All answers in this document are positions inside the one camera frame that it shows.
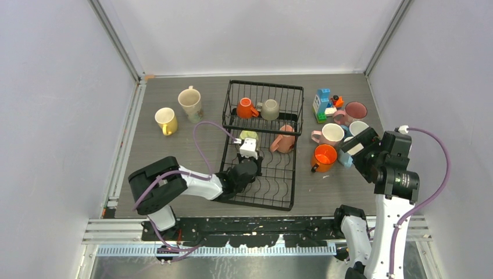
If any toy block building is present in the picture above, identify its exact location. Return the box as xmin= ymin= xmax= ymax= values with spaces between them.
xmin=312 ymin=88 xmax=337 ymax=124

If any orange mug front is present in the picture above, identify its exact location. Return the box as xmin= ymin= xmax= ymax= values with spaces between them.
xmin=310 ymin=144 xmax=338 ymax=173

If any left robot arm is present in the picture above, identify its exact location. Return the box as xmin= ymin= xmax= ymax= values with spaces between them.
xmin=128 ymin=155 xmax=263 ymax=241

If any cream floral tall mug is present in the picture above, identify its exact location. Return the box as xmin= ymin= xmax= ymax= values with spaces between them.
xmin=177 ymin=85 xmax=203 ymax=123

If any salmon pink mug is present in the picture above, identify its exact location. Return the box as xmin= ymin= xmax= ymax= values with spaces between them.
xmin=269 ymin=134 xmax=295 ymax=153

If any toy figure orange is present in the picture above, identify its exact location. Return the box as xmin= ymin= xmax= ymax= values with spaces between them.
xmin=332 ymin=95 xmax=344 ymax=109

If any blue mug front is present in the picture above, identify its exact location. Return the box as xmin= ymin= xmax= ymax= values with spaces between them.
xmin=341 ymin=121 xmax=369 ymax=139

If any light blue mug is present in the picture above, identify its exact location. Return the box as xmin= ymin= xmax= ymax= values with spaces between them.
xmin=337 ymin=150 xmax=353 ymax=169

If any black wire dish rack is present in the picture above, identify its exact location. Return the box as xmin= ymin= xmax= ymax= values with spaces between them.
xmin=222 ymin=80 xmax=304 ymax=212

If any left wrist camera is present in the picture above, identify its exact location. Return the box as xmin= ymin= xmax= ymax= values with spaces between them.
xmin=233 ymin=137 xmax=259 ymax=160

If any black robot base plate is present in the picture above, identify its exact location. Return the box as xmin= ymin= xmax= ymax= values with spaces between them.
xmin=160 ymin=216 xmax=345 ymax=248

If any yellow mug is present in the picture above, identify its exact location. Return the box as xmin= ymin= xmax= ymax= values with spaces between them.
xmin=155 ymin=108 xmax=178 ymax=136

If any grey mug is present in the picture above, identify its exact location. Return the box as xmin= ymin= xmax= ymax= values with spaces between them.
xmin=256 ymin=99 xmax=280 ymax=121

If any light green mug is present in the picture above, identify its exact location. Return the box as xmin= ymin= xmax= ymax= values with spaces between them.
xmin=240 ymin=130 xmax=259 ymax=141

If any orange mug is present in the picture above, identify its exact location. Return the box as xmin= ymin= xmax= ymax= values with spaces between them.
xmin=310 ymin=144 xmax=338 ymax=173
xmin=237 ymin=98 xmax=259 ymax=119

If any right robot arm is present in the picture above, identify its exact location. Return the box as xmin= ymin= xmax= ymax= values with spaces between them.
xmin=331 ymin=126 xmax=420 ymax=278

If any pink faceted mug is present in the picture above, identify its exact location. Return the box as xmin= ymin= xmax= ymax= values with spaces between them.
xmin=311 ymin=123 xmax=345 ymax=147

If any pink round mug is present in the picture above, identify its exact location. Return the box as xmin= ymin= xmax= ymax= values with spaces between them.
xmin=333 ymin=102 xmax=367 ymax=126

